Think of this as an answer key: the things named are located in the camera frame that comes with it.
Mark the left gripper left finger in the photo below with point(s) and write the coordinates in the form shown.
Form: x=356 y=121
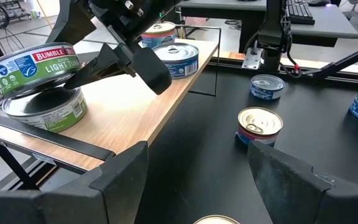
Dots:
x=120 y=186

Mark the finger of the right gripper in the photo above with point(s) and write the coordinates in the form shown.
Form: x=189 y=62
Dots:
x=101 y=68
x=152 y=71

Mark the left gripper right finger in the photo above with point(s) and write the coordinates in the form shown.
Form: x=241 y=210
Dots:
x=291 y=193

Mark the dark blue barcode can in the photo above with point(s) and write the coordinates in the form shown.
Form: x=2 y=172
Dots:
x=179 y=62

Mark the Wild Planet blue can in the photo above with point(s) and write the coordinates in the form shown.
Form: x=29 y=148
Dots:
x=158 y=37

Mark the green Bumble Bee tuna can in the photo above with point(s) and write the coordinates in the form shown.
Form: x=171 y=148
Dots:
x=26 y=68
x=57 y=115

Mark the gold lid red blue can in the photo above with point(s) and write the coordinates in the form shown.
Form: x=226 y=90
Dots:
x=216 y=220
x=259 y=121

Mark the dark blue fish can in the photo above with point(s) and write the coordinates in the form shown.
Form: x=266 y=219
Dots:
x=266 y=90

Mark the black keyboard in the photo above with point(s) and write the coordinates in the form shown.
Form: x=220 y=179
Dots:
x=300 y=12

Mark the black computer mouse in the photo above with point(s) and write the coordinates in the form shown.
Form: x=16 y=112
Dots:
x=319 y=2

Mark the wooden shelf with black frame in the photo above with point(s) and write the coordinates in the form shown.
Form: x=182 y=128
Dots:
x=120 y=109

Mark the white metal mount bracket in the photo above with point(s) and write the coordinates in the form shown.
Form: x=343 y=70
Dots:
x=252 y=60

